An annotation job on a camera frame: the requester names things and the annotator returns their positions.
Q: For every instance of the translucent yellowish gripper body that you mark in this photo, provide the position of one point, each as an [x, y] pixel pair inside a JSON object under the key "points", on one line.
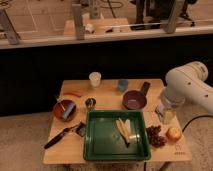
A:
{"points": [[165, 114]]}

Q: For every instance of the red yellow apple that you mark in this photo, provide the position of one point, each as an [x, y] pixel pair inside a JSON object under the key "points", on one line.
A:
{"points": [[173, 134]]}

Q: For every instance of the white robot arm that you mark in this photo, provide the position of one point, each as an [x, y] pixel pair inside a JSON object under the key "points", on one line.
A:
{"points": [[184, 82]]}

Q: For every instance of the blue plastic cup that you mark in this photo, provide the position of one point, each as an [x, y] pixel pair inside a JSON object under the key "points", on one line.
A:
{"points": [[122, 85]]}

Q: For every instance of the small metal cup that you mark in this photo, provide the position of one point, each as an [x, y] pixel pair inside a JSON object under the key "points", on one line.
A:
{"points": [[90, 103]]}

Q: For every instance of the white paper cup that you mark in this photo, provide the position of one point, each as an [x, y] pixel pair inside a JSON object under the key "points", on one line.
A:
{"points": [[95, 79]]}

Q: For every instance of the bunch of dark grapes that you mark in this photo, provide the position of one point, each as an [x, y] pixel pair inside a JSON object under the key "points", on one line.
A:
{"points": [[154, 138]]}

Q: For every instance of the black rectangular block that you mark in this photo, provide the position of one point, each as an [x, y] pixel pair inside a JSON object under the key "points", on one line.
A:
{"points": [[145, 87]]}

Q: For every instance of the purple bowl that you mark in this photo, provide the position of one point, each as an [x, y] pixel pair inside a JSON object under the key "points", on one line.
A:
{"points": [[134, 100]]}

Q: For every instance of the green plastic tray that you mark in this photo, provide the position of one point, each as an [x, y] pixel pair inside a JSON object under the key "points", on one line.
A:
{"points": [[103, 141]]}

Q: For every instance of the orange carrot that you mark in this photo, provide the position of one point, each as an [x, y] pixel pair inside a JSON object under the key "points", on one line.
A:
{"points": [[73, 93]]}

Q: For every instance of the brown bowl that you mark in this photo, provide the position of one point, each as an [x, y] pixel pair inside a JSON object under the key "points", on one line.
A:
{"points": [[60, 107]]}

